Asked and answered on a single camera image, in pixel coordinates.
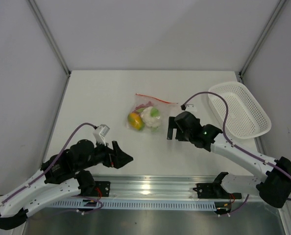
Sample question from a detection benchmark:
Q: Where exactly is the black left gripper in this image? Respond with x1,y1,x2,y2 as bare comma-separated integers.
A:
76,138,133,171

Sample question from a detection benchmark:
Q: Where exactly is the white cauliflower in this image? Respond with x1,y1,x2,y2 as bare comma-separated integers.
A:
141,106,161,128

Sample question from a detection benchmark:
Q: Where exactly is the clear orange zip bag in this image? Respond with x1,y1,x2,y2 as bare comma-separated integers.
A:
125,94,179,133

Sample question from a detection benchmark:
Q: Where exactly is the yellow green mango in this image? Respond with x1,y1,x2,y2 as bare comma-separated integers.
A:
127,113,144,131

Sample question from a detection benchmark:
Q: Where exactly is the red grape bunch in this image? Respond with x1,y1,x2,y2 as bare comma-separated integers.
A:
135,101,154,110

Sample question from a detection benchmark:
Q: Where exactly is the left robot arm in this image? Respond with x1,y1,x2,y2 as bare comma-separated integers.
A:
0,140,133,230

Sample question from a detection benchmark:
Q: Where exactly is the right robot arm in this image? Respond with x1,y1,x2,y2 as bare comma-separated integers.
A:
167,111,291,208

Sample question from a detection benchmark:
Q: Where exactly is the white perforated plastic basket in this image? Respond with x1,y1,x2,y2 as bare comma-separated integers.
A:
208,81,271,140

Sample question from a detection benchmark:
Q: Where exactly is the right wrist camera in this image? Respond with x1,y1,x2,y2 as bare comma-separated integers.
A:
181,104,197,113

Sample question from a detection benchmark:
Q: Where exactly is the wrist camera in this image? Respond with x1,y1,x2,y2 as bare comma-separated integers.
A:
93,124,110,146
181,104,197,113

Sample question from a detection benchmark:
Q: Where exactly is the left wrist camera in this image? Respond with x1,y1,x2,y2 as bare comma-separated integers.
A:
93,124,110,146

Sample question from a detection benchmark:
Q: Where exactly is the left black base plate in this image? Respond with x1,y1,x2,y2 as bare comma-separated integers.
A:
92,181,111,197

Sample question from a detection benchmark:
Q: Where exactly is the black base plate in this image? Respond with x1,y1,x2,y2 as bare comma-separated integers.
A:
92,181,111,197
193,183,242,199

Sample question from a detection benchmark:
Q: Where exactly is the aluminium mounting rail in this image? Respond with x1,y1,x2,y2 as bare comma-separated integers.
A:
74,175,290,202

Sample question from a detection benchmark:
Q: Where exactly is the white slotted cable duct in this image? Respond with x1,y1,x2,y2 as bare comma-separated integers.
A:
48,198,217,212

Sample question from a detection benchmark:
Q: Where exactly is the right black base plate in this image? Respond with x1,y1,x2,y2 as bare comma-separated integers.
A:
193,183,242,199

